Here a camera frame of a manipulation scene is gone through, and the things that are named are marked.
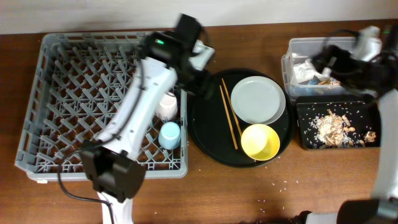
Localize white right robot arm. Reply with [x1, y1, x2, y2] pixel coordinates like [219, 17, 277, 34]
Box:
[299, 25, 397, 223]

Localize food scraps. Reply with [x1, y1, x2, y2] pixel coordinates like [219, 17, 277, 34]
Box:
[302, 109, 377, 149]

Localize black rectangular bin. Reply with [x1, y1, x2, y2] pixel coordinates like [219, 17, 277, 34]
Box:
[295, 95, 381, 149]

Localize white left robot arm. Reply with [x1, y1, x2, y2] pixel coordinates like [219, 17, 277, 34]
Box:
[58, 30, 215, 223]

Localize clear plastic waste bin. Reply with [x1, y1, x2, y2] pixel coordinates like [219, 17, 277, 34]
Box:
[281, 37, 382, 101]

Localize gold foil wrapper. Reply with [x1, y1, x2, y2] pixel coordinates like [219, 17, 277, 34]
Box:
[318, 78, 340, 85]

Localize crumpled white paper waste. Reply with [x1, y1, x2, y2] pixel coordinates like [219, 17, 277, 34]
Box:
[293, 58, 322, 83]

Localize round black tray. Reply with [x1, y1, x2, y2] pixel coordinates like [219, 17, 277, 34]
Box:
[187, 88, 297, 168]

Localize pink cup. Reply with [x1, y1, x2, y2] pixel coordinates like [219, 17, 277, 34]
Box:
[155, 92, 178, 121]

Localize grey plastic dishwasher rack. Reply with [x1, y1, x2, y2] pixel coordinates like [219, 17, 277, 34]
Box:
[14, 31, 188, 182]

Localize white plate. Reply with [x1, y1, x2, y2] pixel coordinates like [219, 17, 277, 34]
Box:
[231, 76, 286, 124]

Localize blue cup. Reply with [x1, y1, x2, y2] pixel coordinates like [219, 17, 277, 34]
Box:
[159, 122, 181, 150]

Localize yellow bowl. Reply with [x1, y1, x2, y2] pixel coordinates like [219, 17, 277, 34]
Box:
[241, 124, 280, 161]

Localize wooden chopstick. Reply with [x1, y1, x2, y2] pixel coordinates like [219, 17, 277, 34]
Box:
[219, 85, 238, 150]
[221, 78, 242, 136]

